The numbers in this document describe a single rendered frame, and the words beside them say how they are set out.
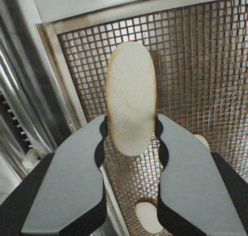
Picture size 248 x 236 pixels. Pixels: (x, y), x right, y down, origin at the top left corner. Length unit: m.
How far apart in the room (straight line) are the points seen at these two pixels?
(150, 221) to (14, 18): 0.35
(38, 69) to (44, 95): 0.04
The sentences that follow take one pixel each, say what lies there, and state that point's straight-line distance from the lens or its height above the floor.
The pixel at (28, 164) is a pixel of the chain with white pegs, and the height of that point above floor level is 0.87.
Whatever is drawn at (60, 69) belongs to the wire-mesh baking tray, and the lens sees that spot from 0.17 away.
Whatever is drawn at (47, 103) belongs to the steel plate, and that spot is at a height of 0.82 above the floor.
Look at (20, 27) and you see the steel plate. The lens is 0.26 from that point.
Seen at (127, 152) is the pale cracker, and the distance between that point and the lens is 0.15.
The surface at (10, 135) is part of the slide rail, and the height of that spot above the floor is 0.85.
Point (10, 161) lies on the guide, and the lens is 0.30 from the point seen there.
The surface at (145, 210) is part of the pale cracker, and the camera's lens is 0.30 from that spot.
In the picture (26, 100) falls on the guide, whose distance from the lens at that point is 0.23.
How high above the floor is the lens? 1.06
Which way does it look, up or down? 62 degrees down
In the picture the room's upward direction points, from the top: 164 degrees clockwise
